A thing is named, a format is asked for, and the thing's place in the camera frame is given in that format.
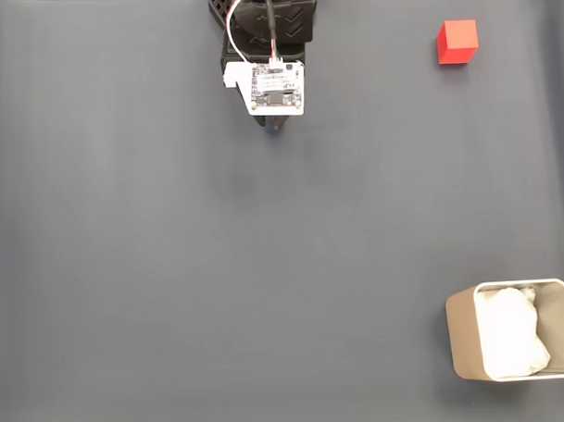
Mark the white camera board mount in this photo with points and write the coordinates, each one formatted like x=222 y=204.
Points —
x=278 y=88

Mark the dark blue-grey mat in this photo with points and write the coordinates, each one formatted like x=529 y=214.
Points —
x=171 y=224

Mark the white crumpled cloth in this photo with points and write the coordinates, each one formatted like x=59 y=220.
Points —
x=508 y=332

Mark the red cube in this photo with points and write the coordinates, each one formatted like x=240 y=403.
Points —
x=459 y=40

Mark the beige metal box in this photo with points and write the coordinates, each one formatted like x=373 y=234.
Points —
x=462 y=334

